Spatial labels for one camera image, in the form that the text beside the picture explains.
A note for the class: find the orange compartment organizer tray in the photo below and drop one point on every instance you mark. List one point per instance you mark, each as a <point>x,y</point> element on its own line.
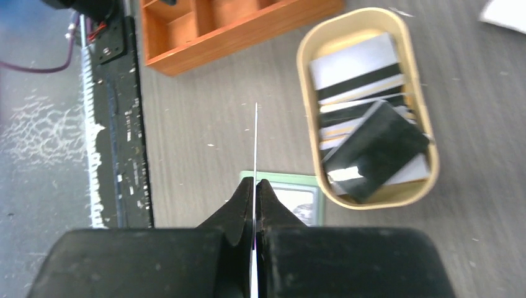
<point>182,36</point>

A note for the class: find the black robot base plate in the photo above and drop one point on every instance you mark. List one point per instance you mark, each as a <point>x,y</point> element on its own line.
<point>116,140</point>

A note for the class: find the white folded cloth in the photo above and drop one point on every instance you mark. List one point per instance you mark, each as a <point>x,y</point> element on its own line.
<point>509,14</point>

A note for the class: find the white patterned credit card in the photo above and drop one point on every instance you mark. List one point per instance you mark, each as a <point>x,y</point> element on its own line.
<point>302,201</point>

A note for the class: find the silver credit card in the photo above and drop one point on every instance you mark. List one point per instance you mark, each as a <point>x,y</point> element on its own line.
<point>353,61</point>

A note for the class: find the beige oval card tray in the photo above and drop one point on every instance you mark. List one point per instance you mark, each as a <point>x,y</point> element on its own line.
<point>333,113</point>

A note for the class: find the thin white credit card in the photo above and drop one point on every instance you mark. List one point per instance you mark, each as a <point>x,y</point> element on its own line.
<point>253,271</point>

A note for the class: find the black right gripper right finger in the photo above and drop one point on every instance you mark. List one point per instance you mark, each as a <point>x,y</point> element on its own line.
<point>295,260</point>

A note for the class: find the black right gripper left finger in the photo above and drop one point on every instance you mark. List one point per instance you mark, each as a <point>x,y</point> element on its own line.
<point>211,260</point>

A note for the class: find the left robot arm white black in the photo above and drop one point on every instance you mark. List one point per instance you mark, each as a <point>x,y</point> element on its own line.
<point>97,10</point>

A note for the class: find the green card holder wallet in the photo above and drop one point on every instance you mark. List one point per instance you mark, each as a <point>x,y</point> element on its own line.
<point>297,179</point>

